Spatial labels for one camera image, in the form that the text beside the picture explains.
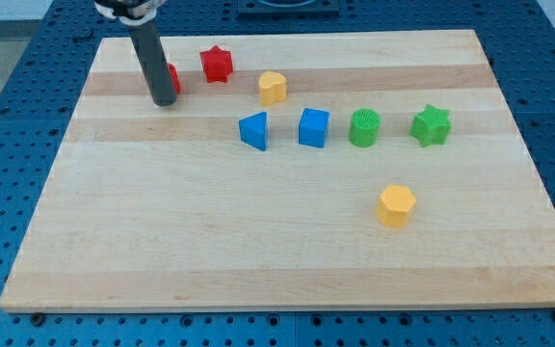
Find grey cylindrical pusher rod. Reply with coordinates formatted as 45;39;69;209
128;20;177;107

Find blue triangle block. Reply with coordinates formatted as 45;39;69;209
238;112;268;151

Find green star block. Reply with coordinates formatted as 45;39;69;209
410;104;452;147

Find wooden board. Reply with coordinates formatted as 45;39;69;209
0;30;555;313

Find red block behind rod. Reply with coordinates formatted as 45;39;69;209
168;63;181;94

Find yellow heart block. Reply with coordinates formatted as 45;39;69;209
258;71;287;106

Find red star block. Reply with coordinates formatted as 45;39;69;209
199;45;233;83

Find yellow hexagon block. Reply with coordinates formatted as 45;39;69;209
377;184;416;228

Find green cylinder block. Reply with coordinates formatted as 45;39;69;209
349;108;381;147

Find blue cube block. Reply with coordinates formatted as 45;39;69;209
298;108;330;148

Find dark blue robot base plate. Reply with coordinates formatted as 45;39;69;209
236;0;340;17

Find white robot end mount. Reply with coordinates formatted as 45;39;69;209
94;0;168;25

